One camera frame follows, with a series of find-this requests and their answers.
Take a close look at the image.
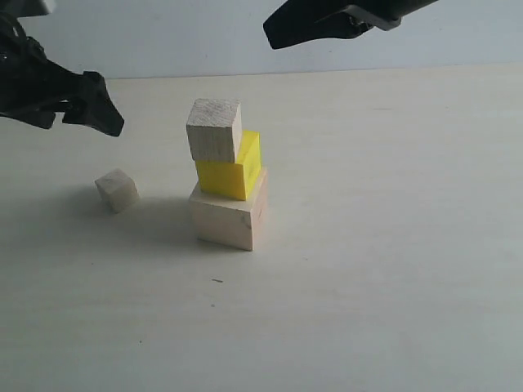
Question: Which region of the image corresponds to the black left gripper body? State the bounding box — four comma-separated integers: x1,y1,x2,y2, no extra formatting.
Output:
1,11,88,118

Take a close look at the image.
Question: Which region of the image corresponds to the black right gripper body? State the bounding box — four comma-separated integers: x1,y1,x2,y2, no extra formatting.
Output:
346,0,436,31

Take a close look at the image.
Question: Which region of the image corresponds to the small wooden cube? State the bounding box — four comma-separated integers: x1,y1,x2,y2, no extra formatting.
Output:
95,168,140,213

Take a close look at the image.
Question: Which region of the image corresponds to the medium wooden cube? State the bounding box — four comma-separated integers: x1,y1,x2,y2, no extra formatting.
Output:
186,98,242,163

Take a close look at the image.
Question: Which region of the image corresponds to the yellow cube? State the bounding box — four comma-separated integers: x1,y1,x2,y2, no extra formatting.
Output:
195,130,262,201

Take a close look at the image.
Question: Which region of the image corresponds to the large wooden cube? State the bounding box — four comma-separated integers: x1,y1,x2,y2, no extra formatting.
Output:
189,167,269,252

